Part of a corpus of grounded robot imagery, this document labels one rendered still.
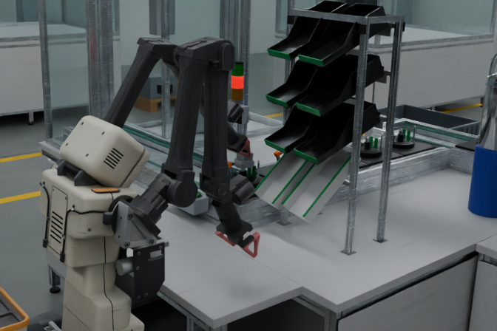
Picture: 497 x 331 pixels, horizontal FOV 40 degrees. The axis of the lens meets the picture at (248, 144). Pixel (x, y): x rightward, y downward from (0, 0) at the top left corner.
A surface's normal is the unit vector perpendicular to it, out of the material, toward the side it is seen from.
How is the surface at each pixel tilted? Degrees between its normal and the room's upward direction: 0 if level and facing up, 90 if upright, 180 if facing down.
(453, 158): 90
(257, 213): 90
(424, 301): 90
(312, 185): 45
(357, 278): 0
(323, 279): 0
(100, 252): 90
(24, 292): 0
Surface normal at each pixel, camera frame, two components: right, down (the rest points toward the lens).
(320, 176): -0.59, -0.60
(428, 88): 0.63, 0.23
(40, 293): 0.03, -0.96
